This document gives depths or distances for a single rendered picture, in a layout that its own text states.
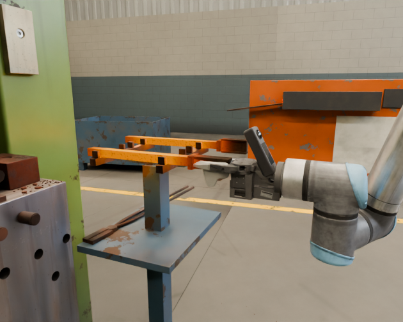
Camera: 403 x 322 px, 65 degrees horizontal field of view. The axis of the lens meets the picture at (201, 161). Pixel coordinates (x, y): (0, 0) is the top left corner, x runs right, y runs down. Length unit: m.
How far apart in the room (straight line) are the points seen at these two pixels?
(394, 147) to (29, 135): 0.94
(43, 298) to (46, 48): 0.71
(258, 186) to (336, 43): 7.41
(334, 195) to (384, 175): 0.14
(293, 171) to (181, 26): 8.03
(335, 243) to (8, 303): 0.71
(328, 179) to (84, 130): 4.22
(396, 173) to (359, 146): 3.25
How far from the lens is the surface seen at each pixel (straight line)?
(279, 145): 3.97
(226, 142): 1.01
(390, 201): 0.80
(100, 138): 4.60
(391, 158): 0.77
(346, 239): 0.73
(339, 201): 0.69
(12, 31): 1.02
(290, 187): 0.69
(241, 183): 0.73
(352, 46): 8.09
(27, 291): 0.87
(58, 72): 1.13
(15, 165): 0.85
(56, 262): 0.91
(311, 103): 3.75
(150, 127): 4.27
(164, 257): 0.88
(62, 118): 1.13
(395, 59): 8.22
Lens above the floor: 1.14
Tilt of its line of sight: 13 degrees down
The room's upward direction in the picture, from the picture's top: straight up
